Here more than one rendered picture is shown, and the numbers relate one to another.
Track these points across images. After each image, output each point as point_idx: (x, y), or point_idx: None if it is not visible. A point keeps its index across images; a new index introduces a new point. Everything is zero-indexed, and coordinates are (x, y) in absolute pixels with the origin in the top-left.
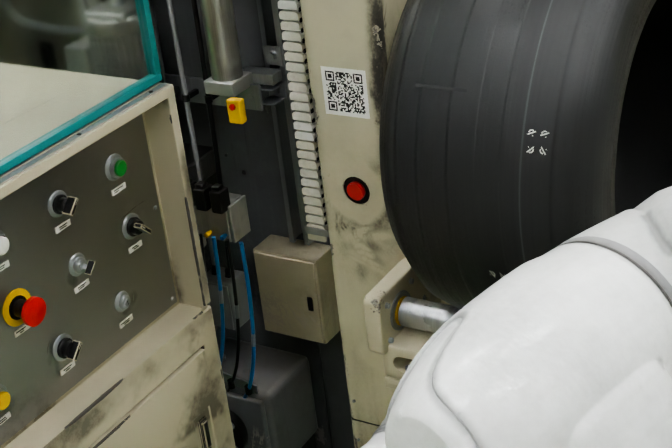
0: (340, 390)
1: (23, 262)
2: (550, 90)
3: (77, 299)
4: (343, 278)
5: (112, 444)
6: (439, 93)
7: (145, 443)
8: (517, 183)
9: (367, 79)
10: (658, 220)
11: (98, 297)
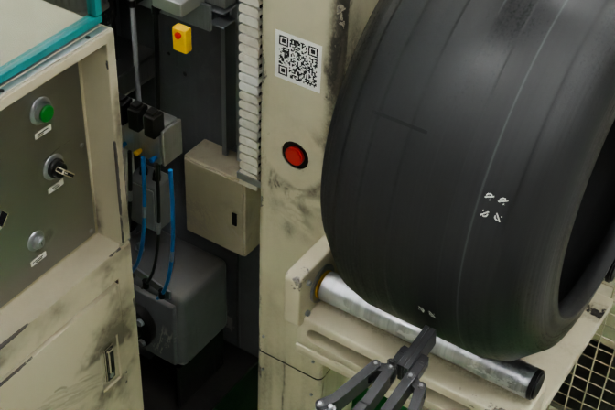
0: (253, 290)
1: None
2: (518, 156)
3: None
4: (269, 230)
5: (10, 386)
6: (397, 127)
7: (46, 379)
8: (464, 242)
9: (323, 55)
10: None
11: (10, 240)
